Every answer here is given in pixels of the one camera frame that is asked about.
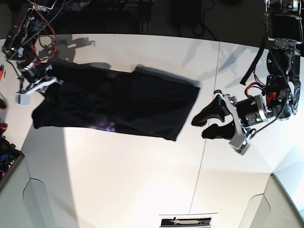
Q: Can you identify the pile of orange black tools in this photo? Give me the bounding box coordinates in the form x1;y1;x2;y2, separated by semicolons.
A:
0;64;19;178

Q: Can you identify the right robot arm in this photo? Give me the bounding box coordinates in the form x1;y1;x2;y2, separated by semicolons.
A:
1;0;66;105

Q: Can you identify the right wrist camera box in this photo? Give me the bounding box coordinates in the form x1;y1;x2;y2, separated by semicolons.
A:
15;92;30;106

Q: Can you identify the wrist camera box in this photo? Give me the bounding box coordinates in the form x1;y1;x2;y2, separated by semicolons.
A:
229;133;250;155
15;92;30;106

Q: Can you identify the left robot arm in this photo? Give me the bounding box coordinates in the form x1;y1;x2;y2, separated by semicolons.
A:
191;0;304;140

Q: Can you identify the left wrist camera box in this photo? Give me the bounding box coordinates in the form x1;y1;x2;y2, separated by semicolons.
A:
229;133;250;155

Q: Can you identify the printed paper sheet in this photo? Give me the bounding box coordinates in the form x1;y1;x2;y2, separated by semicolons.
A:
159;213;218;228

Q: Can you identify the black t-shirt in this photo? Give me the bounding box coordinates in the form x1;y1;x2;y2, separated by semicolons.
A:
32;59;200;141

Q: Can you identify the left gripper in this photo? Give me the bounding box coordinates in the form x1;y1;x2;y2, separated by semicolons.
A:
191;90;273;140

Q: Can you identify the grey left corner panel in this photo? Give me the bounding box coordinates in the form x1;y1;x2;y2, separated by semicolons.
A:
0;156;57;228

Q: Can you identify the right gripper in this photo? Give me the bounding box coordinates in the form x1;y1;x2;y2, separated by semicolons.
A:
18;63;64;105

